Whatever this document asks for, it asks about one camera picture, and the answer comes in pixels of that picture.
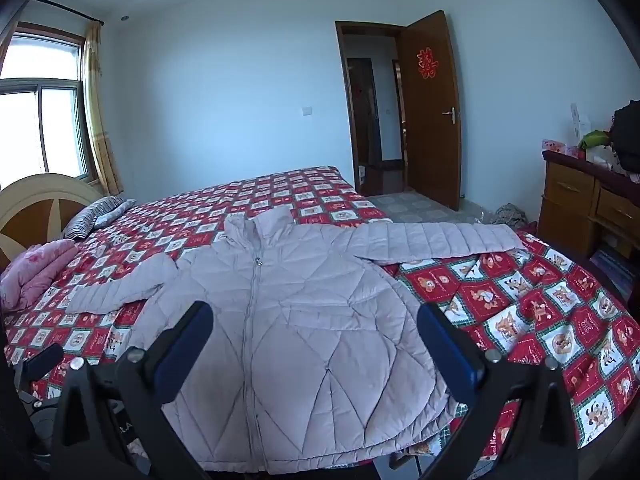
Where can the pale pink quilted jacket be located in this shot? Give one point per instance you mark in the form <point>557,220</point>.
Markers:
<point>300,300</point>

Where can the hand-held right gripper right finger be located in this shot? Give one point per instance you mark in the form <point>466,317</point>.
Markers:
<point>445,350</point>

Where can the black bag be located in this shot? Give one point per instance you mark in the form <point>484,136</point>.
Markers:
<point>627,135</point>

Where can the clothes pile on floor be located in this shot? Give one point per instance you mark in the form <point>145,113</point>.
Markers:
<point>510,216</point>

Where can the pink tissue box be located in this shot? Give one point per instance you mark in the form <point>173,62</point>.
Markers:
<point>557,147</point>

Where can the yellow curtain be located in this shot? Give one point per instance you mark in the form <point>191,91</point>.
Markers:
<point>100,120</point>

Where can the red paper door decoration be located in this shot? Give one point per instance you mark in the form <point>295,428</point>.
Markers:
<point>427,64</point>

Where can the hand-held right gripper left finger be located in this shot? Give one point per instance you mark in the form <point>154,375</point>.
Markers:
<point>192,340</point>

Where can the pink folded quilt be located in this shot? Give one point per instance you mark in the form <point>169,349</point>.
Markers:
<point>32,272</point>

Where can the striped pillow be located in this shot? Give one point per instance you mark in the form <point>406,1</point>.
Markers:
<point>92,215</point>

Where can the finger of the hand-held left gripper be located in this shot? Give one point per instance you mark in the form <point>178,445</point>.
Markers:
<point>42,361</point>

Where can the wooden dresser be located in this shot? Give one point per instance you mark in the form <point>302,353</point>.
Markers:
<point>575,200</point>

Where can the wooden bed headboard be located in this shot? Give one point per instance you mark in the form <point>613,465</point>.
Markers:
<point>35,205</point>

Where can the dark wooden door frame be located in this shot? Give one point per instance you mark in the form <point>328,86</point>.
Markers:
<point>345,100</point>

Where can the black curtain rod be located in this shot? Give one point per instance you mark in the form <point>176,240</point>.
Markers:
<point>70,11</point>

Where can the red checked printed blanket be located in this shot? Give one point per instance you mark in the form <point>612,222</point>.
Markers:
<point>525,310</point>

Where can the green cloth item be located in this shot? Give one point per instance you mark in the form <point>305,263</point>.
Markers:
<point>595,139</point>

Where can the brown wooden door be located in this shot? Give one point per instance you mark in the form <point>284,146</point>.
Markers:
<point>430,125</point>

